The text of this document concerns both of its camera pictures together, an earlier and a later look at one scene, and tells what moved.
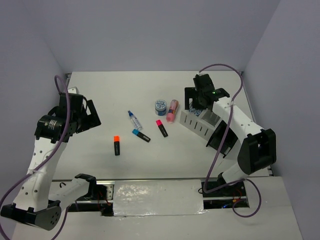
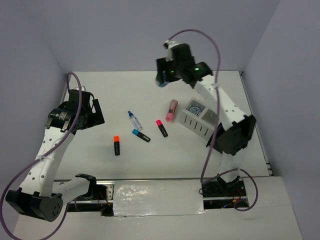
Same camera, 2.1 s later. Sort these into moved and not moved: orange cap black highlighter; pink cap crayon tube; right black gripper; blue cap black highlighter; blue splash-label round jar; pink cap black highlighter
Moved: blue splash-label round jar; right black gripper
Not moved: pink cap crayon tube; blue cap black highlighter; pink cap black highlighter; orange cap black highlighter
